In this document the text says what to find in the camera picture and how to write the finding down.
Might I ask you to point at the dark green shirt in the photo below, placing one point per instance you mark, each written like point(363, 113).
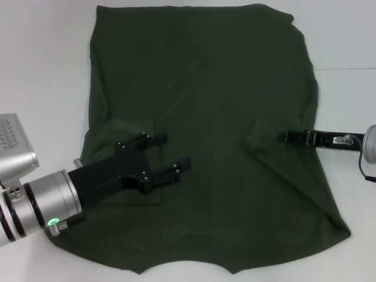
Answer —
point(205, 88)

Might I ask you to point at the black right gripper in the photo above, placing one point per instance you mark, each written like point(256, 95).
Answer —
point(323, 139)

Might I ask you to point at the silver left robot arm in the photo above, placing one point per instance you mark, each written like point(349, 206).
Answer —
point(44, 202)

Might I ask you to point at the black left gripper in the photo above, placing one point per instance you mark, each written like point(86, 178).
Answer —
point(111, 176)

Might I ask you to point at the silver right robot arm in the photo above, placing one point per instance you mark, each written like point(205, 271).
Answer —
point(370, 144)

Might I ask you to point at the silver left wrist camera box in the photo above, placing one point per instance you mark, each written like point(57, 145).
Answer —
point(14, 147)

